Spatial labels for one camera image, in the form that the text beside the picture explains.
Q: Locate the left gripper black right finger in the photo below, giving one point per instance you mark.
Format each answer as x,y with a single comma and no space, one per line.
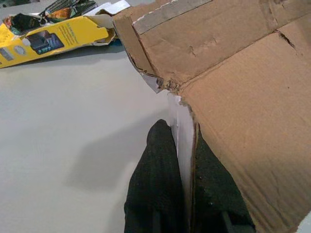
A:
213,194

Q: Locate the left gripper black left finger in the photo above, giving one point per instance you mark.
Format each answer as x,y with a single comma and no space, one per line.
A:
155,182

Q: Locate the torn brown cardboard box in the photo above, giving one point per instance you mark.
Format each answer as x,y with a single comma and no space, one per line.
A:
230,72

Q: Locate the torn yellow product box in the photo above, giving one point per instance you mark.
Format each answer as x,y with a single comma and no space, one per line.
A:
73,31

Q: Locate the white paper sheet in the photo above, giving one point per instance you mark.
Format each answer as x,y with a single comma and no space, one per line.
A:
114,7

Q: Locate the dark printed wrapper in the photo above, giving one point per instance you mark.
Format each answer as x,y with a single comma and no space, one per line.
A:
70,7

